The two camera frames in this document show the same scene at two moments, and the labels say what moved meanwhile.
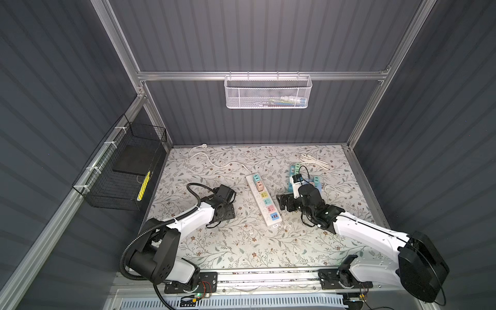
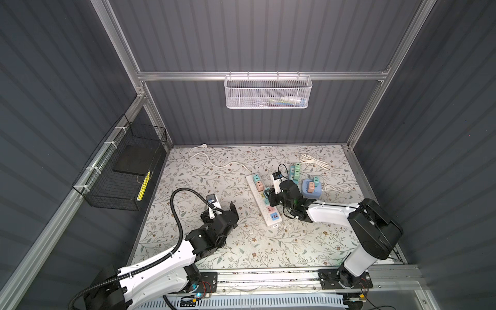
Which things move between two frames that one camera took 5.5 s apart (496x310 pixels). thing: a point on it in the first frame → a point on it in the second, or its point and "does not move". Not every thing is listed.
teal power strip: (292, 172) does not move
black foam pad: (135, 159) does not move
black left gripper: (230, 211) → (205, 219)
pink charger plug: (259, 186) does not move
